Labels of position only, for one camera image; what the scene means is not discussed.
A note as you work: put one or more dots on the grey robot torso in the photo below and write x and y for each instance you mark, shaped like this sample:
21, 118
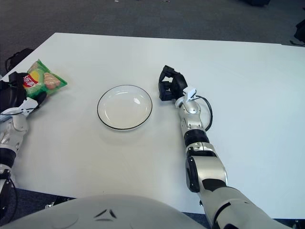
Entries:
107, 212

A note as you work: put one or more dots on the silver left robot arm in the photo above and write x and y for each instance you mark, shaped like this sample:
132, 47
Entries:
12, 133

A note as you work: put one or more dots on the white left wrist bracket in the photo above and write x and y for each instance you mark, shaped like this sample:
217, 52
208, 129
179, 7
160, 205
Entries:
26, 106

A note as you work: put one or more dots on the dark metal floor object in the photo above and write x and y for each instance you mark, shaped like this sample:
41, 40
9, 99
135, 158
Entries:
300, 224

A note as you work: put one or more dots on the white plate black rim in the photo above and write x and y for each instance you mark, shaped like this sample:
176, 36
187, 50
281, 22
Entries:
124, 108

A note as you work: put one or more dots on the black floor object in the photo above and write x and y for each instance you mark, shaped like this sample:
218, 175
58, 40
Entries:
257, 2

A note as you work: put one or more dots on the black chair base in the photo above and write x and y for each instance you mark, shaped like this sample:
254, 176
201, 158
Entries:
300, 31

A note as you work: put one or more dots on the green potato chips bag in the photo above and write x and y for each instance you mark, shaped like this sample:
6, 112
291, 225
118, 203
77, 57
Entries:
43, 81

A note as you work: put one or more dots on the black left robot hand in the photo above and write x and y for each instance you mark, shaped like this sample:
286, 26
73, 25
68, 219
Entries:
10, 94

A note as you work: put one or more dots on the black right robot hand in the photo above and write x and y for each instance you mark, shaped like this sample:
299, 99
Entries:
177, 84

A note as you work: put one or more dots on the black bag on floor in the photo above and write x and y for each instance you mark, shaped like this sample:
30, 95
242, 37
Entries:
17, 57

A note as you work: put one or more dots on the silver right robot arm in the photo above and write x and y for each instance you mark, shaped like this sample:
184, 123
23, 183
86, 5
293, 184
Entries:
205, 167

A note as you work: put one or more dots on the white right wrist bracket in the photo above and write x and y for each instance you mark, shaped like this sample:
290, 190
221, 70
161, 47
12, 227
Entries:
190, 93

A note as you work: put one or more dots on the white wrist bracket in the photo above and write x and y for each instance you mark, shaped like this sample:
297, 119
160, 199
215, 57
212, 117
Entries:
26, 106
190, 93

